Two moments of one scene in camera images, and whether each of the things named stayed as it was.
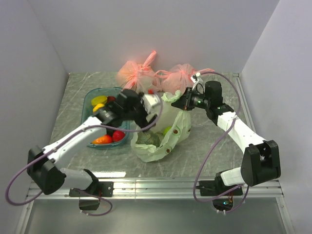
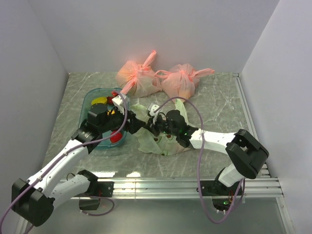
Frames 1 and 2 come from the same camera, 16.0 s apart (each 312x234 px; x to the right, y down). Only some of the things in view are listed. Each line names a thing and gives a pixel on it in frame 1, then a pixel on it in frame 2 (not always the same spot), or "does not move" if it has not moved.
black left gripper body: [139, 113] -> [117, 118]
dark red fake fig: [111, 98] does not move
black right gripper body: [193, 100] -> [160, 126]
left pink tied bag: [131, 75] does not move
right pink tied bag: [179, 77] does not move
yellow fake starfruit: [99, 99] does not move
